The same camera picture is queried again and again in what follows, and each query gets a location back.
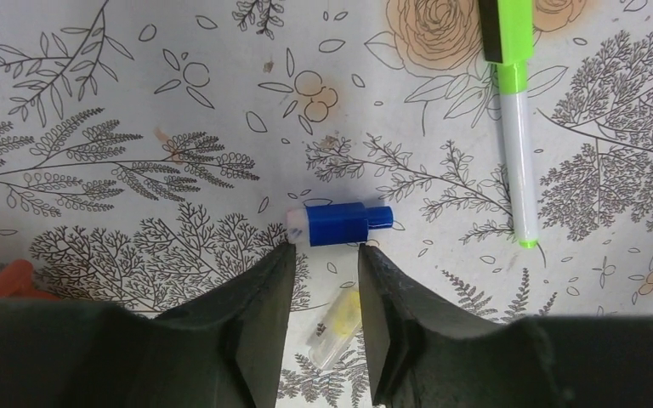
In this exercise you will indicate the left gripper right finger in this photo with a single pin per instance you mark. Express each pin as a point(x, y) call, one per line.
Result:
point(423, 351)

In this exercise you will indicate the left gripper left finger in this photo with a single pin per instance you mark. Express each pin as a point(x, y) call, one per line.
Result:
point(221, 349)

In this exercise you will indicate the blue capped white pen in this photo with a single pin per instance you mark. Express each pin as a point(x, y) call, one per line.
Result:
point(336, 224)

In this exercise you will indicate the white pen green tip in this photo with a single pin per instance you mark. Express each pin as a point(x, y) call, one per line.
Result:
point(516, 132)

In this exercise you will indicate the yellow transparent pen cap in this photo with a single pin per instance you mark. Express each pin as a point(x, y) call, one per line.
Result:
point(336, 329)

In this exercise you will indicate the floral patterned table mat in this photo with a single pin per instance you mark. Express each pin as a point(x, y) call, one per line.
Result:
point(151, 150)

